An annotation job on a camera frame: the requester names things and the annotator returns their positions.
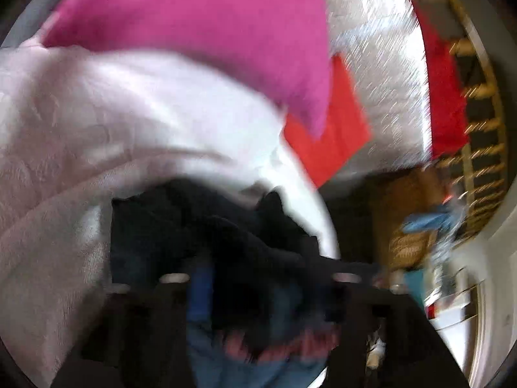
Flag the blue cloth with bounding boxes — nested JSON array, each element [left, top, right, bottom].
[[402, 206, 461, 235]]

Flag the red pillow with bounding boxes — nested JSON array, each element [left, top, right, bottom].
[[283, 52, 372, 189]]

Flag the wooden stair railing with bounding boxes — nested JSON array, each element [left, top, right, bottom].
[[408, 0, 510, 243]]

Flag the pale pink blanket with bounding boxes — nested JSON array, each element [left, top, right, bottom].
[[0, 36, 340, 384]]

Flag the navy padded jacket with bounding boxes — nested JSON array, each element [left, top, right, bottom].
[[109, 178, 382, 388]]

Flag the magenta pillow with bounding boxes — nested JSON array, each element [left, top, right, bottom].
[[40, 0, 334, 138]]

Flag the silver foil panel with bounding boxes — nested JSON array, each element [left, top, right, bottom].
[[315, 0, 435, 178]]

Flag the red cloth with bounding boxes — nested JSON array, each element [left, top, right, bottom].
[[412, 0, 471, 160]]

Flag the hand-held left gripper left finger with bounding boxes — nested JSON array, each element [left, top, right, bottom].
[[52, 271, 215, 388]]

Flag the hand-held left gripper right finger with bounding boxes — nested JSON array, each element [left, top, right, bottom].
[[323, 271, 471, 388]]

